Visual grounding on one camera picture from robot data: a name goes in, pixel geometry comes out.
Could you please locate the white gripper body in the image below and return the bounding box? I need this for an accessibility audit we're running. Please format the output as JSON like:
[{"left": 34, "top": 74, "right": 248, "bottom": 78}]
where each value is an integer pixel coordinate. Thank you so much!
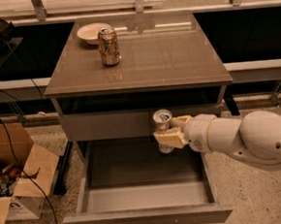
[{"left": 184, "top": 113, "right": 216, "bottom": 153}]

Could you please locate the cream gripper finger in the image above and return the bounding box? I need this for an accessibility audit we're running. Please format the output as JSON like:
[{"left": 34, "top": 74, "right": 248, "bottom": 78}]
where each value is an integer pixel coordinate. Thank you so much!
[
  {"left": 171, "top": 115, "right": 192, "bottom": 128},
  {"left": 153, "top": 127, "right": 188, "bottom": 148}
]

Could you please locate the silver blue redbull can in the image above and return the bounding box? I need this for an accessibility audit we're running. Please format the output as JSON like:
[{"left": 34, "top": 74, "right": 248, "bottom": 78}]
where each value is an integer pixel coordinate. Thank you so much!
[{"left": 152, "top": 109, "right": 173, "bottom": 154}]

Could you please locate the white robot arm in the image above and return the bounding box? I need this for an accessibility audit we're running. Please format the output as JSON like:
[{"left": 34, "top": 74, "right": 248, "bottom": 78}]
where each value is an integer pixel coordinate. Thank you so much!
[{"left": 154, "top": 111, "right": 281, "bottom": 171}]

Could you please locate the open grey middle drawer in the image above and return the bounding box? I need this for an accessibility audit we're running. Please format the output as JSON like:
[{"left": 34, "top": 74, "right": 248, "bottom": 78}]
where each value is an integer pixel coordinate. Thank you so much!
[{"left": 64, "top": 137, "right": 232, "bottom": 224}]

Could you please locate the grey drawer cabinet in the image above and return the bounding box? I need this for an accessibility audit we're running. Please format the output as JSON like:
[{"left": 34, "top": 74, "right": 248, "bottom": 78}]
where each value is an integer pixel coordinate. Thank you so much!
[{"left": 45, "top": 10, "right": 233, "bottom": 157}]

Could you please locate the gold patterned soda can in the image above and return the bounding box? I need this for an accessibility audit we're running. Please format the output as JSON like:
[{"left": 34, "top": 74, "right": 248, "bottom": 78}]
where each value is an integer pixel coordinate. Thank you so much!
[{"left": 98, "top": 28, "right": 120, "bottom": 66}]

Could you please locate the white ceramic bowl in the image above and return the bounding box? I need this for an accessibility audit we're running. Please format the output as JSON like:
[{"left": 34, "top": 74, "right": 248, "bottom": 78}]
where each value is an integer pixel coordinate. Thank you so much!
[{"left": 77, "top": 22, "right": 110, "bottom": 45}]

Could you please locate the open cardboard box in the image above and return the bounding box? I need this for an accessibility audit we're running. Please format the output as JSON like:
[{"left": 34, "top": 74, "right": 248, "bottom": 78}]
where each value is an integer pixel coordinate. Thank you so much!
[{"left": 0, "top": 123, "right": 59, "bottom": 224}]

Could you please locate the black cable on floor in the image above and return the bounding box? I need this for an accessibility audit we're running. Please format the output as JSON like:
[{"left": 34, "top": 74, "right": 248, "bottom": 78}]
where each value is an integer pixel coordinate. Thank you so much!
[{"left": 0, "top": 78, "right": 62, "bottom": 224}]

